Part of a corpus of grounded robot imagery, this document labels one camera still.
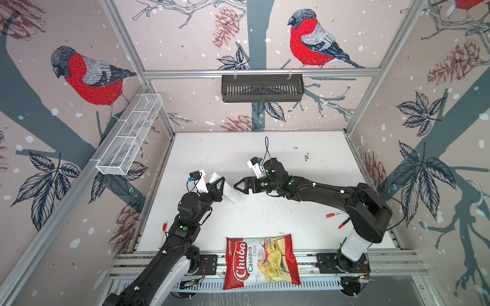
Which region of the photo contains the black hanging wire basket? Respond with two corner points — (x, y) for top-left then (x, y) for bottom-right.
(222, 74), (304, 103)

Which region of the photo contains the white mesh wire basket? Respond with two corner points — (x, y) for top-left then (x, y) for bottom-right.
(96, 93), (163, 175)

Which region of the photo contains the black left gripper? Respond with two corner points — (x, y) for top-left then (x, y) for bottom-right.
(193, 176), (224, 226)

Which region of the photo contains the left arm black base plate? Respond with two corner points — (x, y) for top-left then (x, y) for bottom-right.
(190, 254), (218, 277)

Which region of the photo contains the red marker pen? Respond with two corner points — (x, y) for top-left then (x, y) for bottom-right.
(326, 211), (345, 218)
(338, 217), (351, 229)

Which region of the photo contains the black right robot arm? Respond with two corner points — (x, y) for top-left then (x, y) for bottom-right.
(234, 158), (393, 273)

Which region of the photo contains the red Chuba cassava chips bag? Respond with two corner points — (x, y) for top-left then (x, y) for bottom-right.
(223, 235), (301, 290)

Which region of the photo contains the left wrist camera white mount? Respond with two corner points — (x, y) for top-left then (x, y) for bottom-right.
(188, 170), (208, 194)

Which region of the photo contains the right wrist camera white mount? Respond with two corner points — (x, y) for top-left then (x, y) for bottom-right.
(247, 157), (265, 179)

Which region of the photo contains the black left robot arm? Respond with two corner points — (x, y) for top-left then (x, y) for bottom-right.
(103, 177), (225, 306)

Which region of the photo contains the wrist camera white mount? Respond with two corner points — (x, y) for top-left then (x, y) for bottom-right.
(247, 157), (265, 179)
(188, 170), (208, 194)

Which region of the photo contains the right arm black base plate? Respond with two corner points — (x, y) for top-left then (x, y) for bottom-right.
(315, 252), (371, 274)

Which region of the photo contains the white remote control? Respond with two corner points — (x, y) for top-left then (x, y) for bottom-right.
(209, 172), (240, 204)

